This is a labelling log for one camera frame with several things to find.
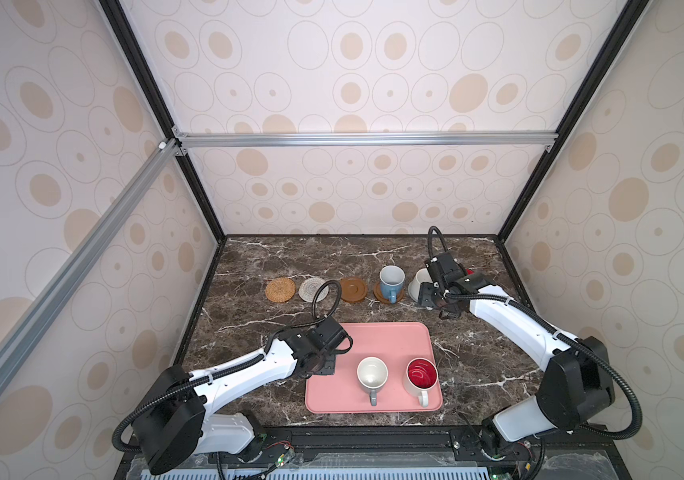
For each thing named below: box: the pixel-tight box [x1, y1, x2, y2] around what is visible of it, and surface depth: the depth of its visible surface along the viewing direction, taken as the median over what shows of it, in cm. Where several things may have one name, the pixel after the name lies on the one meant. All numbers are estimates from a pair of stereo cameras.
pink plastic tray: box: [305, 322, 422, 414], surface depth 85 cm
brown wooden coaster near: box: [340, 277, 367, 303], surface depth 105 cm
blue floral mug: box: [379, 265, 406, 305], surface depth 96 cm
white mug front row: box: [356, 356, 389, 407], surface depth 79 cm
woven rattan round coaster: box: [266, 277, 296, 303], surface depth 105 cm
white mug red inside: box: [404, 357, 439, 408], surface depth 81 cm
